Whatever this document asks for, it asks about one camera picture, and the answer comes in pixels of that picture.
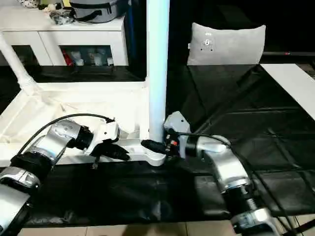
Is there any white plastic table top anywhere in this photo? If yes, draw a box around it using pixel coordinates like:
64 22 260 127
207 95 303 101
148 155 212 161
0 80 168 168

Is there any black table mat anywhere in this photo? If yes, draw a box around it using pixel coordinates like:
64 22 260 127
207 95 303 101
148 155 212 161
0 64 315 227

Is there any grey cushion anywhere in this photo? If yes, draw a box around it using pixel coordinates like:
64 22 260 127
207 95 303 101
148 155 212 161
186 22 267 66

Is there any white cabinet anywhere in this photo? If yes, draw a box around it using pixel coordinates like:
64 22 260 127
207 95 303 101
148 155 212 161
0 9 130 66

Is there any white low table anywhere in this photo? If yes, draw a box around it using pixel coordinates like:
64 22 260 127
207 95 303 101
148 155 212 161
260 63 315 121

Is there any grey bag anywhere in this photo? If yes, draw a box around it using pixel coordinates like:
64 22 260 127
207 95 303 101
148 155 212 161
69 0 126 24

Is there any thin black bar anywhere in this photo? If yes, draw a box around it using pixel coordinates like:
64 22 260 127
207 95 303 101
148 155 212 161
263 51 315 57

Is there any black sofa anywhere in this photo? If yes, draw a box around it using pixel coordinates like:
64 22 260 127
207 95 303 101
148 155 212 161
126 0 315 66

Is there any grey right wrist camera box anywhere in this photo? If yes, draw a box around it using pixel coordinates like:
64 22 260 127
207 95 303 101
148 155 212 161
163 111 190 135

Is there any black metal table frame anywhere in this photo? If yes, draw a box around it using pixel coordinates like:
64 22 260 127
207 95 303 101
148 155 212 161
278 218 315 236

